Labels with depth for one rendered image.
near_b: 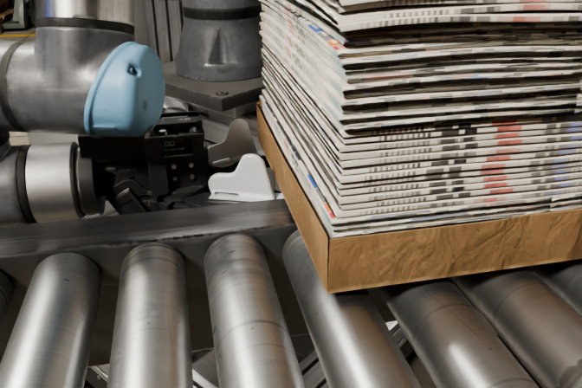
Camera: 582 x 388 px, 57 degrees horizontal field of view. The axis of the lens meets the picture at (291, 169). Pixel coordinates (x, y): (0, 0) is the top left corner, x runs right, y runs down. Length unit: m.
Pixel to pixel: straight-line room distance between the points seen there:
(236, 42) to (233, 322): 0.52
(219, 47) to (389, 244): 0.52
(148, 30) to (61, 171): 0.74
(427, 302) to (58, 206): 0.33
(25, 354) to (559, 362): 0.31
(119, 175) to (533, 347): 0.37
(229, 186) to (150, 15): 0.75
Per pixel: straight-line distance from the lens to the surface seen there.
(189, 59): 0.81
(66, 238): 0.46
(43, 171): 0.52
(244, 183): 0.50
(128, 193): 0.53
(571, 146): 0.39
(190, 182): 0.52
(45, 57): 0.45
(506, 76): 0.34
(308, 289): 0.39
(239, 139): 0.59
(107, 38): 0.44
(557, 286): 0.46
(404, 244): 0.36
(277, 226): 0.45
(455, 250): 0.38
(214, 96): 0.73
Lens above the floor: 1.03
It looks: 25 degrees down
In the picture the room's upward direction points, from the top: straight up
